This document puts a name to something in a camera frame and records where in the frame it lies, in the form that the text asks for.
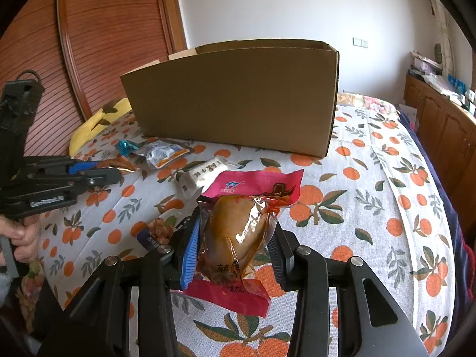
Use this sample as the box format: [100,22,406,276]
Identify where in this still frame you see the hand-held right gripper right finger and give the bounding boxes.
[266,221,430,357]

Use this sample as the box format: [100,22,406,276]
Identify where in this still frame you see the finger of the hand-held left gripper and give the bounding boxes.
[71,167,123,194]
[56,157,100,175]

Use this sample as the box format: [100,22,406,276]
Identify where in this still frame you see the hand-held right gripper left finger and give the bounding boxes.
[37,214,203,357]

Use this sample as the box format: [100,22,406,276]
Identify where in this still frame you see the brown glossy snack packet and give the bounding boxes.
[95,156,136,173]

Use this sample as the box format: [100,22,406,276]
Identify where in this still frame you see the pink drumstick snack packet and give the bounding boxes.
[186,169,305,318]

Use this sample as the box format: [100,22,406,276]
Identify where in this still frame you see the brown cardboard box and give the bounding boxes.
[120,39,340,158]

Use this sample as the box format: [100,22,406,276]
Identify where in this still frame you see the person's left hand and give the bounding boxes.
[0,216,40,266]

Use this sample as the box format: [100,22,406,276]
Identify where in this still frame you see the purple walnut print packet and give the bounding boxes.
[137,217,183,251]

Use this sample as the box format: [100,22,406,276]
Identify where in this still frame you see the teal candy wrapper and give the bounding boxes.
[115,139,139,156]

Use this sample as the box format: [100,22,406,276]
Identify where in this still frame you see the yellow plush toy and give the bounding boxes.
[69,98,132,157]

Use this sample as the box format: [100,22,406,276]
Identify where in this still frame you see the clear orange label snack packet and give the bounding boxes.
[136,139,194,170]

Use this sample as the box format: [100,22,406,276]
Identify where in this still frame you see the white snack packet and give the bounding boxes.
[179,157,239,194]

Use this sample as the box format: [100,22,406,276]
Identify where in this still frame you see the orange fruit print tablecloth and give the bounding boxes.
[37,102,456,357]

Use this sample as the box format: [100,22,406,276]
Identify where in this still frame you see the wooden slatted wardrobe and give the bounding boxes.
[0,0,188,157]

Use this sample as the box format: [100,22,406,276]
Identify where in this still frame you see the floral blanket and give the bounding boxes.
[336,91,402,120]

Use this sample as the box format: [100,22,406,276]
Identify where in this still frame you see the navy blue blanket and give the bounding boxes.
[396,106,476,268]

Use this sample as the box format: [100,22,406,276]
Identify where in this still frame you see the white paper bag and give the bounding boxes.
[396,104,419,129]

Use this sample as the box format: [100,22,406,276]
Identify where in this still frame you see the low wooden cabinet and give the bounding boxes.
[403,72,476,231]

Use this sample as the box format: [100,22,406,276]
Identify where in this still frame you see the clear plastic bag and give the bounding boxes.
[424,72,462,97]

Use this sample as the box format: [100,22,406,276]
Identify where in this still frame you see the stack of boxes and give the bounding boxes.
[408,50,443,79]

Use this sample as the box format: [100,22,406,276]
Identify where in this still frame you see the pale patterned curtain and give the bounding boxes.
[433,0,452,71]

